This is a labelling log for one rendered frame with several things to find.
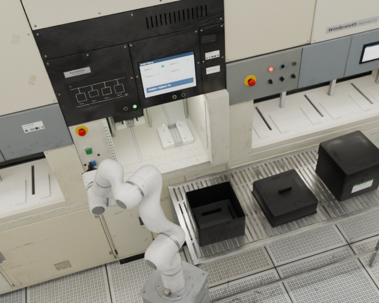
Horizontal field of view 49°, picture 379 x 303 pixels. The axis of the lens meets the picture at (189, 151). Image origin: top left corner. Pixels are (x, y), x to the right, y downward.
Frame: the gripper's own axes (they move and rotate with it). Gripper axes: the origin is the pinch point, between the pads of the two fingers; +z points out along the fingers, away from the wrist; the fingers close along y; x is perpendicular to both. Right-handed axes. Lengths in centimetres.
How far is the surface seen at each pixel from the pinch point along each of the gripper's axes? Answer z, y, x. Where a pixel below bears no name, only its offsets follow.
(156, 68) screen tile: 12, 45, 43
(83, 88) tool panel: 12.5, 7.6, 40.9
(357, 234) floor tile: -22, 174, -120
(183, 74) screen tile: 12, 59, 36
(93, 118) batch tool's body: 12.5, 8.0, 21.3
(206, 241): -40, 51, -40
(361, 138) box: -16, 158, -19
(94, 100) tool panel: 12.5, 11.3, 32.8
